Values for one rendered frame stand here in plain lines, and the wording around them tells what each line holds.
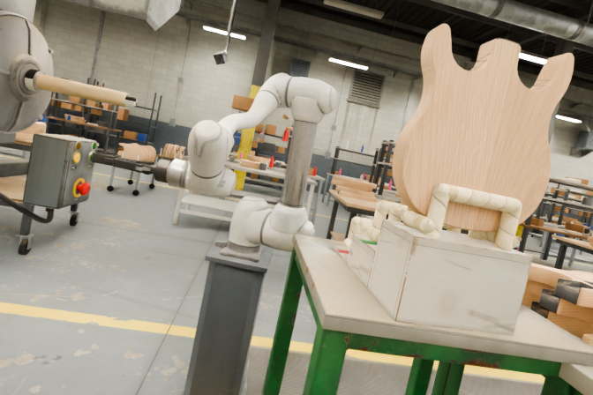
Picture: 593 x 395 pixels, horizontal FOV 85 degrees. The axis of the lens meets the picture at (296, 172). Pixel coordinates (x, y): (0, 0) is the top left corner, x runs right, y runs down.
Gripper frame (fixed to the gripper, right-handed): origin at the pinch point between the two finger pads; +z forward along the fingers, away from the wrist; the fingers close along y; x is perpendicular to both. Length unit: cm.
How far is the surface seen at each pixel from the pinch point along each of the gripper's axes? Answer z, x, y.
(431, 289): -85, -7, -51
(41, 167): 10.3, -4.1, -12.4
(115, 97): -14.0, 18.0, -33.1
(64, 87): -3.7, 17.8, -33.0
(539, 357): -111, -16, -53
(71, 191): 4.0, -10.2, -8.3
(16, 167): 14.1, -4.6, -16.3
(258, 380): -71, -106, 54
